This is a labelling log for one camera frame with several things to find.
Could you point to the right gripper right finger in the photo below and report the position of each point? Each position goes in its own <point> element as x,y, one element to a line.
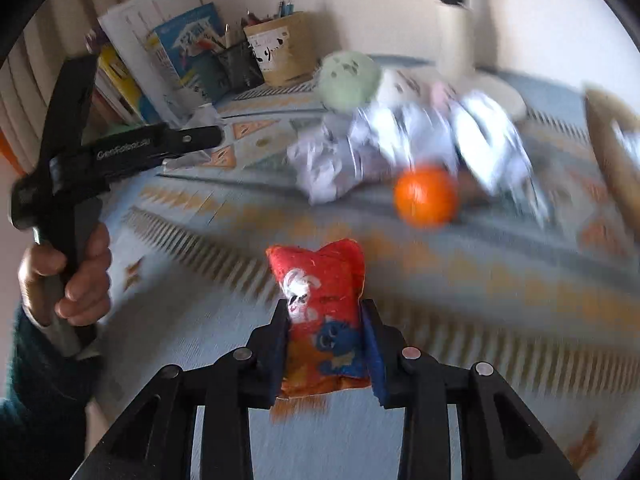
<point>500,437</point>

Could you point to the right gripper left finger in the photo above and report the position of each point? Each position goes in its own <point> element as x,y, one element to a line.
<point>153,437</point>

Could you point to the grey white paper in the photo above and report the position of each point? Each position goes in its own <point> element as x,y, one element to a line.
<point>193,145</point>

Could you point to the red snack packet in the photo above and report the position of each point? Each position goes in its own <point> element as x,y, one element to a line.
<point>325,351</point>

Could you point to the printed paper ball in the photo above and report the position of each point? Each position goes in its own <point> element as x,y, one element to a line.
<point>471,131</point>

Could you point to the green kiwi plush keychain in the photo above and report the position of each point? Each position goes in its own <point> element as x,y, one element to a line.
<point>347,80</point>

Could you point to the dark teal sleeve forearm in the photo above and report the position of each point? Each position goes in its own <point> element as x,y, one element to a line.
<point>43,414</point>

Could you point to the person's left hand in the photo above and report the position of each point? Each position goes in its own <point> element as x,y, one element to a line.
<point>85,299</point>

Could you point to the patterned woven table mat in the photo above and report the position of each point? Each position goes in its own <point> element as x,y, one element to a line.
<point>545,286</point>

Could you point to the row of upright books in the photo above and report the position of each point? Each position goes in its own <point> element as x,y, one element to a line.
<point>171,49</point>

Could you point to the black mesh pen holder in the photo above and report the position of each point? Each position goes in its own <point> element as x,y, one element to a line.
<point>241,67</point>

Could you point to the orange ball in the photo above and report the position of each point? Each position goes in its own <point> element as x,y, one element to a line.
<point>426,197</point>

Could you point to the bamboo pen holder with label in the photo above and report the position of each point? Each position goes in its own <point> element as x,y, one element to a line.
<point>284,49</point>

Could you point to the crumpled paper ball on mat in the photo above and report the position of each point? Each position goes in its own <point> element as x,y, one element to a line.
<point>335,156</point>

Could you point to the woven brown basket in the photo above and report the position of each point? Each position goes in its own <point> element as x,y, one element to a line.
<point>607,115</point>

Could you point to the white desk lamp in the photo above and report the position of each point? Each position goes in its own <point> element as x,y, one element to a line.
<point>456,58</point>

